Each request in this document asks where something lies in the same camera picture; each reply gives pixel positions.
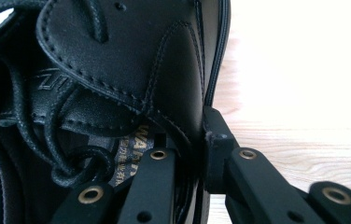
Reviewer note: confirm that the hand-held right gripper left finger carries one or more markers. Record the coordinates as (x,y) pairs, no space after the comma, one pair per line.
(167,141)

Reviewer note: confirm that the black leather shoe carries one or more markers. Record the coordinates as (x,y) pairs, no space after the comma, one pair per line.
(127,62)

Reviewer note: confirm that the black shoelace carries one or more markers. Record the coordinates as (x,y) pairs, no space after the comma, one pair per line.
(97,25)

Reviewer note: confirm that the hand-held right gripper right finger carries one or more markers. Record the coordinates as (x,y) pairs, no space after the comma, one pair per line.
(217,149)

